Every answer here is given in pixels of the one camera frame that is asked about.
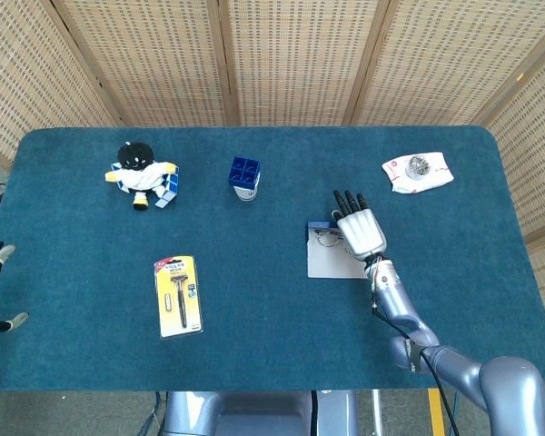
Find blue divided organizer box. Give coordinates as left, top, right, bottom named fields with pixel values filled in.
left=227, top=155, right=262, bottom=188

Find blue carpet table cover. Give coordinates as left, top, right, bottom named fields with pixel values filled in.
left=0, top=125, right=545, bottom=392

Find blue floor cable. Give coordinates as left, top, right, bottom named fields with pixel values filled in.
left=150, top=391, right=165, bottom=436

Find black-headed plush doll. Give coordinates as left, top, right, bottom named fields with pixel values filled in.
left=104, top=141, right=179, bottom=213

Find clear jar of clips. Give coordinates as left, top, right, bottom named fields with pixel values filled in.
left=404, top=154, right=431, bottom=182

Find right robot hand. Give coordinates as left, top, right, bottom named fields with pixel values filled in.
left=329, top=189, right=388, bottom=263

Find metal table leg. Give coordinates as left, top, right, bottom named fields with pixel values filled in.
left=371, top=389, right=385, bottom=436

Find bamboo folding screen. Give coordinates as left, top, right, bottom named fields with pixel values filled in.
left=0, top=0, right=545, bottom=249

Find blue white snake cube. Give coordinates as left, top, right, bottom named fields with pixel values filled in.
left=110, top=161, right=182, bottom=210

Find blue shallow box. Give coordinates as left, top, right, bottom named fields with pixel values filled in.
left=306, top=220, right=369, bottom=280

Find yellow razor blister pack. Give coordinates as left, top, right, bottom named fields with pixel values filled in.
left=153, top=254, right=204, bottom=339

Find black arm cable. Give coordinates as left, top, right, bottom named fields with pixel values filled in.
left=371, top=302, right=462, bottom=436

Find black eyeglasses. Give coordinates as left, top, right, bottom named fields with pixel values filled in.
left=312, top=228, right=353, bottom=249

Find grey-blue robot torso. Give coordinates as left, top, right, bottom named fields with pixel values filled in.
left=163, top=390, right=360, bottom=436

